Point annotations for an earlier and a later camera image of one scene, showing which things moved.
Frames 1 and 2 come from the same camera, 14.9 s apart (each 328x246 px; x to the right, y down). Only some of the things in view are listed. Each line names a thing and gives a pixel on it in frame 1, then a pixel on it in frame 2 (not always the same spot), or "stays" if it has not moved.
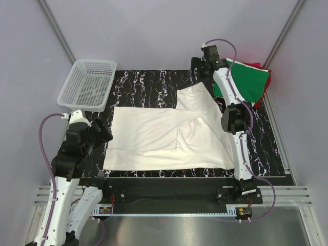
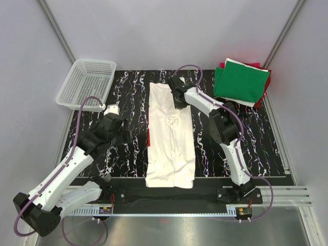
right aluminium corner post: x=289 y=21 stays
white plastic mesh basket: x=89 y=85 stays
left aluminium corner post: x=57 y=30 stays
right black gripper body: x=203 y=75 → x=179 y=104
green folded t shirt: x=250 y=81 stays
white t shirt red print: x=191 y=136 → x=170 y=155
